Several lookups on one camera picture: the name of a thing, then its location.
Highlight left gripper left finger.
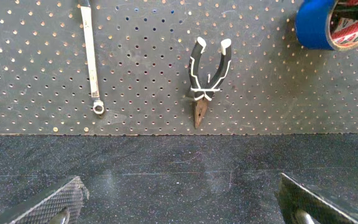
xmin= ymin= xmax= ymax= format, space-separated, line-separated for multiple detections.
xmin=0 ymin=175 xmax=90 ymax=224

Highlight black pegboard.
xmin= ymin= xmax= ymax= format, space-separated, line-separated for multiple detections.
xmin=0 ymin=0 xmax=358 ymax=136

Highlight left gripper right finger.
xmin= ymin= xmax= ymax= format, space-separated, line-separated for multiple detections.
xmin=274 ymin=172 xmax=358 ymax=224

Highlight black and white pliers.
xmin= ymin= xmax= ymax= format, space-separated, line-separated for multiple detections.
xmin=188 ymin=36 xmax=232 ymax=129

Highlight roll of blue tape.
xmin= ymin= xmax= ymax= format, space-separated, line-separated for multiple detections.
xmin=295 ymin=0 xmax=358 ymax=52

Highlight wrench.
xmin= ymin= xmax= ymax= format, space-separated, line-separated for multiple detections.
xmin=77 ymin=0 xmax=106 ymax=116

